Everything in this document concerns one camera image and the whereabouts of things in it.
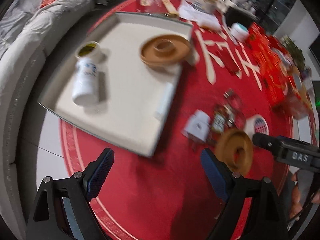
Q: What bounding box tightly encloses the white tape roll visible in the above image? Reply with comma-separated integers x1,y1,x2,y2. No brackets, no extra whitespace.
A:
244,114,269,139

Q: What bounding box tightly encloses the small brown tape spool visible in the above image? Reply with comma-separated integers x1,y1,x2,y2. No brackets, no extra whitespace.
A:
214,128,253,177

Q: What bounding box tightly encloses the white plastic bottle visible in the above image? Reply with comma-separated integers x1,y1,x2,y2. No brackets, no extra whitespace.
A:
72,57,99,107

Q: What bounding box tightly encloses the large brown tape spool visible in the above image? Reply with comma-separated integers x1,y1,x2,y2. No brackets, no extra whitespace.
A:
139,34,191,68

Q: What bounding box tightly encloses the small white yellow-lidded jar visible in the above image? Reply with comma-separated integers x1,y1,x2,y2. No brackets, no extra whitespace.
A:
75,41,104,63

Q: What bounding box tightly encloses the right hand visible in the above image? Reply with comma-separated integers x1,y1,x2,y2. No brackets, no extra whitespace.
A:
289,172,319,219

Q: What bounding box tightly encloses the red cardboard gift box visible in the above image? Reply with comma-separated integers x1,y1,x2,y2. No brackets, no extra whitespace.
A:
246,22,312,120

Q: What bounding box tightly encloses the round red rug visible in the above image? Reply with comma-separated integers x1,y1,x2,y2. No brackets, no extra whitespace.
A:
58,0,318,240

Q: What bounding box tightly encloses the white power adapter plug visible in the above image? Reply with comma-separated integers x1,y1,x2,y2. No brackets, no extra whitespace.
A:
182,109,210,143

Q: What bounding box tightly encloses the red dark wallet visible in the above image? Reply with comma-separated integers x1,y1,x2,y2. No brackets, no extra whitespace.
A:
216,48,240,75

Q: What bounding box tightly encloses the white teal round container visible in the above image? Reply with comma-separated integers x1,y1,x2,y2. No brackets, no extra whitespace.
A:
230,23,249,42

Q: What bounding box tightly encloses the white paper sheet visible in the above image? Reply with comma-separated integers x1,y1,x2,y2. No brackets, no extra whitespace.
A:
178,0,221,31

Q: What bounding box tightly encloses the long wooden box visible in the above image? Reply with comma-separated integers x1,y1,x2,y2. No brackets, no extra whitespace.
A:
161,0,179,17

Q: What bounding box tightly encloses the grey covered sofa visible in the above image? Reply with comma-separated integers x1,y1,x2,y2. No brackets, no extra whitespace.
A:
1,0,93,238

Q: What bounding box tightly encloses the red flat packet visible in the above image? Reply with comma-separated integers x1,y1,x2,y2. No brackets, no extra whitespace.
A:
136,0,162,14

